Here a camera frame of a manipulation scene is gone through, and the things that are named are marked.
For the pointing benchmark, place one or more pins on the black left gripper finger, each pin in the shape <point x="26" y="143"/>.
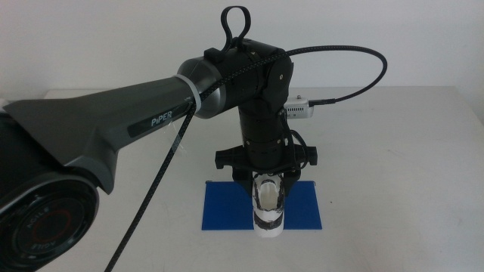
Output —
<point x="242" y="179"/>
<point x="292" y="183"/>

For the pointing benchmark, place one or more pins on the white and black toy shoe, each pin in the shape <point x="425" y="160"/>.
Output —
<point x="268" y="223"/>

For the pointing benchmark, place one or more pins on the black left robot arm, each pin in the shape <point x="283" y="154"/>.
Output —
<point x="94" y="113"/>

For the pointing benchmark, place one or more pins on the blue rectangular mat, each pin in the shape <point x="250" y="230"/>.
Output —
<point x="227" y="208"/>

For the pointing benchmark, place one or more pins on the white zip tie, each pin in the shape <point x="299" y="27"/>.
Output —
<point x="193" y="92"/>

